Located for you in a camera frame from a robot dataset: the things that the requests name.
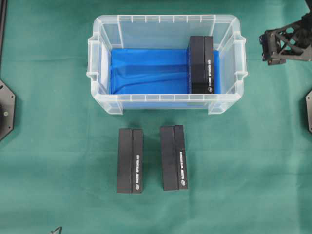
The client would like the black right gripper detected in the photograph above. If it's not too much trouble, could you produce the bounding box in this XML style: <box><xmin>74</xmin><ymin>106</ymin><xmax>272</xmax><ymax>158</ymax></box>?
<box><xmin>259</xmin><ymin>0</ymin><xmax>312</xmax><ymax>66</ymax></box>

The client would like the black box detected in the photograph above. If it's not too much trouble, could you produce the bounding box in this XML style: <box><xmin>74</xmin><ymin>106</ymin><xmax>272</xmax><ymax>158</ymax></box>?
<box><xmin>160</xmin><ymin>125</ymin><xmax>188</xmax><ymax>191</ymax></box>
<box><xmin>187</xmin><ymin>36</ymin><xmax>215</xmax><ymax>94</ymax></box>
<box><xmin>117</xmin><ymin>128</ymin><xmax>144</xmax><ymax>194</ymax></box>

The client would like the clear plastic storage bin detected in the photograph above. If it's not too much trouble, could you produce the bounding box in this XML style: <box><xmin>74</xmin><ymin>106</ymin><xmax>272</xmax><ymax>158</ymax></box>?
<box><xmin>86</xmin><ymin>15</ymin><xmax>248</xmax><ymax>115</ymax></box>

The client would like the blue cloth liner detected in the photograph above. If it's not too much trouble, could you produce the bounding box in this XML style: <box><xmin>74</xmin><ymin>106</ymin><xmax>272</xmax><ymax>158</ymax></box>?
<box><xmin>110</xmin><ymin>48</ymin><xmax>222</xmax><ymax>95</ymax></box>

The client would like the small black tip bottom edge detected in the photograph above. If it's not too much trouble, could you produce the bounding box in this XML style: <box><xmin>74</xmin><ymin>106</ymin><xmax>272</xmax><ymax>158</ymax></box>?
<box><xmin>50</xmin><ymin>226</ymin><xmax>62</xmax><ymax>234</ymax></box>

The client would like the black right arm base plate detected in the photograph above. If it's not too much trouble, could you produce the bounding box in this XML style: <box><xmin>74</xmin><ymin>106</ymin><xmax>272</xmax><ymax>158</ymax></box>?
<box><xmin>306</xmin><ymin>90</ymin><xmax>312</xmax><ymax>133</ymax></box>

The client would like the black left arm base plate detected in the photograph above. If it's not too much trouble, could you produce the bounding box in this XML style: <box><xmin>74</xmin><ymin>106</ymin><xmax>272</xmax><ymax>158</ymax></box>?
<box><xmin>0</xmin><ymin>80</ymin><xmax>16</xmax><ymax>140</ymax></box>

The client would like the black frame bar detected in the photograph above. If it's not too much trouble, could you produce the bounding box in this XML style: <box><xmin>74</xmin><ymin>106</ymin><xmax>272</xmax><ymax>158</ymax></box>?
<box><xmin>0</xmin><ymin>0</ymin><xmax>7</xmax><ymax>57</ymax></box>

